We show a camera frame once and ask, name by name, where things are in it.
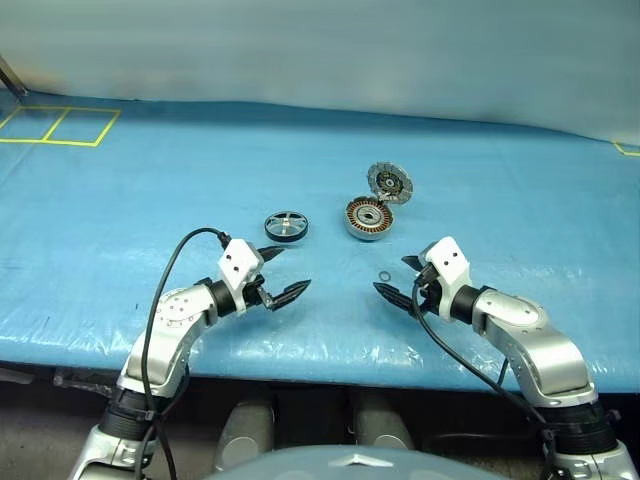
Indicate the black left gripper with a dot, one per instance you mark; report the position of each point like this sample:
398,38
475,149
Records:
257,295

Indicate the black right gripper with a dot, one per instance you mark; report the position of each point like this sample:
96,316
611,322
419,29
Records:
429,295

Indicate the motor stator housing copper coils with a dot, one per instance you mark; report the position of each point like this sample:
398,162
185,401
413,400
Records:
369,219

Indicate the grey round motor gear cover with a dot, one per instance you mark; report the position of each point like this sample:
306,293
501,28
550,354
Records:
391,182

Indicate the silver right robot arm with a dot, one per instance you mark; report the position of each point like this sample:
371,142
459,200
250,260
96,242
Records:
530,330

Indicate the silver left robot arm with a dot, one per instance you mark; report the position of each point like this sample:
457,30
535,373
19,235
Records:
170,320

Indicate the grey rounded robot leg shape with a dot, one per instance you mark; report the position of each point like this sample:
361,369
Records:
382,425
245,435

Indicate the blue plastic table cover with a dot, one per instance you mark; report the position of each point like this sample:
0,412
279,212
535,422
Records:
150,190

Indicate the grey-blue robot torso with logo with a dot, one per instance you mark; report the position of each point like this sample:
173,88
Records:
350,465

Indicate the grey metal stand leg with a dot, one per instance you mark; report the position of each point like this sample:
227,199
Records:
12,75

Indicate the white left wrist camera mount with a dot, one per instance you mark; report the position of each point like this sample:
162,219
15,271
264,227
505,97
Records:
240,260

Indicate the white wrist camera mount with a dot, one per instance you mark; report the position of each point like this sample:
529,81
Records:
450,260
240,260

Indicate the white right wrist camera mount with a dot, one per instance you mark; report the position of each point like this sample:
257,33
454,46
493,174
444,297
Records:
450,260

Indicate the dark bracket under table edge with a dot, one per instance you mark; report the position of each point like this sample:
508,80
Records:
80,382

